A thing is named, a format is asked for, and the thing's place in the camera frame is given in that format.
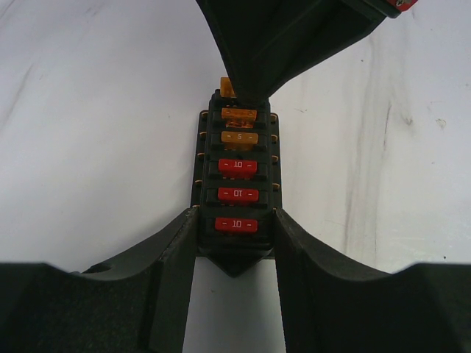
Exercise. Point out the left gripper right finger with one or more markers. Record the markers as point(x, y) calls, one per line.
point(332, 303)

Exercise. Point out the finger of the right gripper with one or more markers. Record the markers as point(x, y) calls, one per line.
point(264, 44)

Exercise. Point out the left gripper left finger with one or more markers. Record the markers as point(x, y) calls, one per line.
point(136, 301)

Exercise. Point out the orange blade fuse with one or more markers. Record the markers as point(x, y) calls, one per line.
point(239, 118)
point(226, 89)
point(240, 141)

